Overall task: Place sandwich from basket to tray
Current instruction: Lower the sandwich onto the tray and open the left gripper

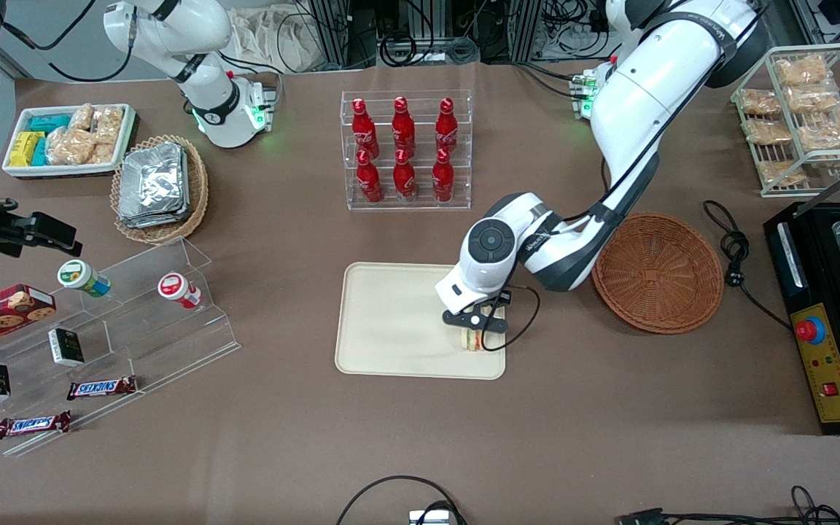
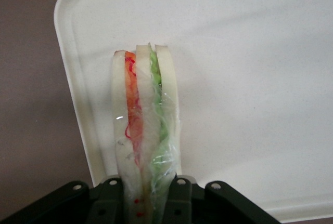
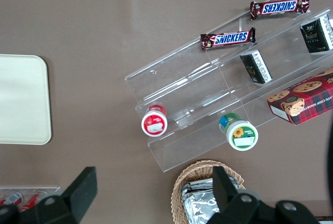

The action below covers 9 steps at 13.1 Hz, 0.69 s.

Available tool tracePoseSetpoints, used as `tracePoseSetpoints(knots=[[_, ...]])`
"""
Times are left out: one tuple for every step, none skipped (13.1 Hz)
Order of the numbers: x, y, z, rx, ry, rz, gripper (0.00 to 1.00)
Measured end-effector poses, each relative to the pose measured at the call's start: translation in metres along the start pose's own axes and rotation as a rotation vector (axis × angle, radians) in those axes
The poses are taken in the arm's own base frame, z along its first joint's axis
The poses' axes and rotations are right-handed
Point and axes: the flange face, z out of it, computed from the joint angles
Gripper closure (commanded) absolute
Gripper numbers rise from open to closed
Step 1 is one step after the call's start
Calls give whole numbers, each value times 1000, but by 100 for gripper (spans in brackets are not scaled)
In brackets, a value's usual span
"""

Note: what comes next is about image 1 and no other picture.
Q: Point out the aluminium frame post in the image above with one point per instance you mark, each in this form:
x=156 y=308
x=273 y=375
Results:
x=329 y=33
x=526 y=29

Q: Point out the beige cloth bag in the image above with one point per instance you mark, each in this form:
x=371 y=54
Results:
x=274 y=40

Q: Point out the small silver device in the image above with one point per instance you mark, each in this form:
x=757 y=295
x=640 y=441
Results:
x=431 y=518

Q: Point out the triangle sandwich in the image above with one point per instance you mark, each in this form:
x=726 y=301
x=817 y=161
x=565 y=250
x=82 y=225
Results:
x=472 y=342

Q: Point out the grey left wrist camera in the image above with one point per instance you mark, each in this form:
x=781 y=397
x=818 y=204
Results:
x=455 y=315

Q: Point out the clear bag of rice crisps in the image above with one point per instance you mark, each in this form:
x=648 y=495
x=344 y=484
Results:
x=70 y=147
x=108 y=124
x=102 y=153
x=82 y=117

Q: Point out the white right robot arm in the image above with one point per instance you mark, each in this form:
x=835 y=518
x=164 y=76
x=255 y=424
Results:
x=187 y=36

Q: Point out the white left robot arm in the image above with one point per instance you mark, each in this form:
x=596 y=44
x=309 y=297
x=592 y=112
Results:
x=639 y=95

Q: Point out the red lidded cup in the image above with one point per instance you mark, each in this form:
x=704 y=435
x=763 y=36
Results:
x=170 y=286

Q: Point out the Snickers chocolate bar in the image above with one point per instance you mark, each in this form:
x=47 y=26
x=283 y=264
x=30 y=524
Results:
x=101 y=388
x=33 y=424

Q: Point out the brown round wicker basket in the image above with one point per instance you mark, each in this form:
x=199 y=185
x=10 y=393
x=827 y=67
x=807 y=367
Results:
x=660 y=277

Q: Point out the light tan wicker basket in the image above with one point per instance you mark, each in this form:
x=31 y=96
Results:
x=165 y=235

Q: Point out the clear acrylic stepped shelf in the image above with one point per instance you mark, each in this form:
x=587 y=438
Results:
x=172 y=343

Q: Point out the silver foil pouch stack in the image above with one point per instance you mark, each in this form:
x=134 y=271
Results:
x=154 y=182

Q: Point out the cream rectangular tray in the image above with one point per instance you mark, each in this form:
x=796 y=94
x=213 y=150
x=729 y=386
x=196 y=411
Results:
x=398 y=321

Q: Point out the black sealing machine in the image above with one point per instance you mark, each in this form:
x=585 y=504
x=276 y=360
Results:
x=828 y=364

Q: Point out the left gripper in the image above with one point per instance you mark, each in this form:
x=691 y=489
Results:
x=504 y=297

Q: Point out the yellow snack pack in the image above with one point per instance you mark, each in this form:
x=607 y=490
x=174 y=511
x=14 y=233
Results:
x=25 y=149

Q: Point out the bagged fried snack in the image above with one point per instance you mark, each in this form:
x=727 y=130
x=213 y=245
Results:
x=828 y=135
x=759 y=102
x=766 y=131
x=781 y=173
x=810 y=98
x=799 y=71

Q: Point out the green lidded cup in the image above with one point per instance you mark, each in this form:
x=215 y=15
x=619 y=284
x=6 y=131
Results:
x=74 y=275

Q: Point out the red cola bottle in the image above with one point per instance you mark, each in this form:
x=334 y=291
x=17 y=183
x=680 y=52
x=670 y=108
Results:
x=364 y=130
x=404 y=181
x=369 y=182
x=446 y=127
x=442 y=181
x=403 y=127

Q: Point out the teal snack pack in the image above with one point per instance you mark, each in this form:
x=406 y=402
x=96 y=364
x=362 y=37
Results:
x=40 y=152
x=49 y=122

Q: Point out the white rectangular snack tray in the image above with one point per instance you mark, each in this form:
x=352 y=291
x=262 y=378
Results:
x=63 y=172

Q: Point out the red emergency stop button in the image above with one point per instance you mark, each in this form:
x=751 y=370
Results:
x=810 y=329

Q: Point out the clear acrylic bottle rack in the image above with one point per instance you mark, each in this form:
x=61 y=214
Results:
x=464 y=204

